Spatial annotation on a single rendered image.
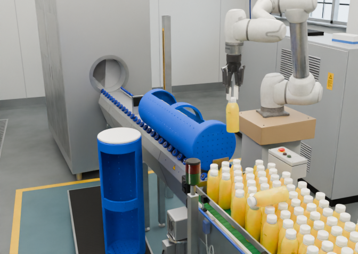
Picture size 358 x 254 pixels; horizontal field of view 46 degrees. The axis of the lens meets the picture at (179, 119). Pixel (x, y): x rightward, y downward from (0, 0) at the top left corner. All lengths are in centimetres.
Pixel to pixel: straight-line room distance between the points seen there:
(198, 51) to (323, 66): 415
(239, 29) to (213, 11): 576
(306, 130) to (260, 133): 32
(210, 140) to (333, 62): 178
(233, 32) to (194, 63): 574
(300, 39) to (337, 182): 181
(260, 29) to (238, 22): 11
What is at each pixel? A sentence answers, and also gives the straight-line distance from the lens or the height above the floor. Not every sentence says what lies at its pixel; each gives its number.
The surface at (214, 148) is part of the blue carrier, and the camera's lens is 235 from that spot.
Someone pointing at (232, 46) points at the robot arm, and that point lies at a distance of 206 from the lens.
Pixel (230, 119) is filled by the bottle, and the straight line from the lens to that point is 216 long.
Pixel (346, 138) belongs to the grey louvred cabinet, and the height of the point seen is 67.
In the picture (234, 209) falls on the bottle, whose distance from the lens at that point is 194.
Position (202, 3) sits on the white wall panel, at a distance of 769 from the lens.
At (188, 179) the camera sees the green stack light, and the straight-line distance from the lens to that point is 178.
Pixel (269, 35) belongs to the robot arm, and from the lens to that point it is 200.
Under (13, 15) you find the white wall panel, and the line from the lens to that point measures 721.
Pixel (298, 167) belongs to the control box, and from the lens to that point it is 224.
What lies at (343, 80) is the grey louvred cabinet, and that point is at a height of 119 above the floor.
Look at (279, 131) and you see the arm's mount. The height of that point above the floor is 108.
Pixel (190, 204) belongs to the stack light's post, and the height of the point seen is 106.
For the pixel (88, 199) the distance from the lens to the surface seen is 384.
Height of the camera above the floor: 197
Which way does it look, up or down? 18 degrees down
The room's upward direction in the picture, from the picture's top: straight up
